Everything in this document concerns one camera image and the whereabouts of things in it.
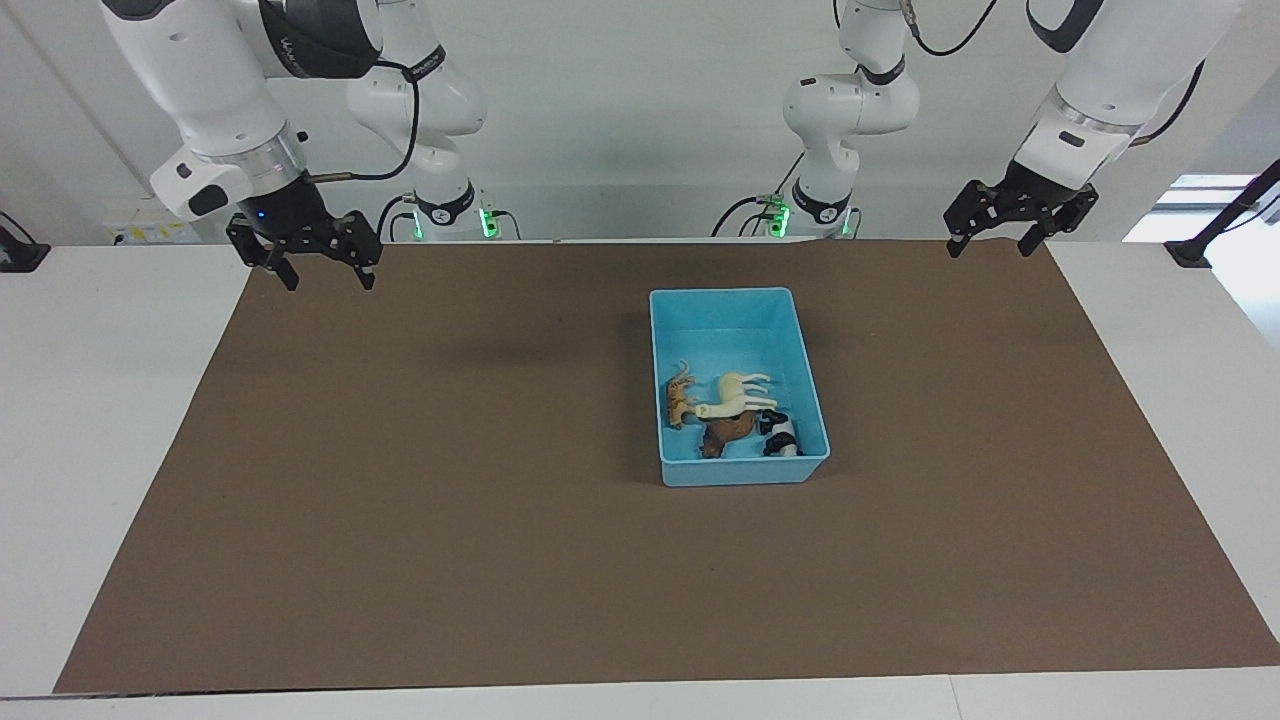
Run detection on black desk mount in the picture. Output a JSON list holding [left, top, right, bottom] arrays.
[[0, 211, 52, 274]]

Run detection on light blue storage box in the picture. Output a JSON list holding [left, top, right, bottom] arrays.
[[649, 286, 832, 489]]

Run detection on black and white panda toy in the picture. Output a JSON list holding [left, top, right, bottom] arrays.
[[756, 408, 803, 459]]

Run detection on brown table mat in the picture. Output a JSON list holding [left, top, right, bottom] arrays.
[[52, 238, 1280, 695]]

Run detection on white wall socket box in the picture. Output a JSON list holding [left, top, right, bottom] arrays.
[[104, 194, 205, 247]]

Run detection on orange striped tiger toy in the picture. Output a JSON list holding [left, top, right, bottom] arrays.
[[665, 360, 699, 431]]

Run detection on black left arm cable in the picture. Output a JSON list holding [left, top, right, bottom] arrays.
[[899, 0, 1207, 147]]

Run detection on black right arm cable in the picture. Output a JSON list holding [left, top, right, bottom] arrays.
[[304, 57, 422, 184]]

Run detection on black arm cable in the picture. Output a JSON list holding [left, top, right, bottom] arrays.
[[899, 0, 1207, 147], [304, 57, 422, 184]]

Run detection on cream llama toy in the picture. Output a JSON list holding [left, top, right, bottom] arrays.
[[695, 371, 780, 422]]

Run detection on brown lion toy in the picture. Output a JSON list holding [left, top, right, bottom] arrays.
[[697, 411, 759, 461]]

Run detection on black clamp stand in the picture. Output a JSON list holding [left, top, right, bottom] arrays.
[[1163, 157, 1280, 270]]

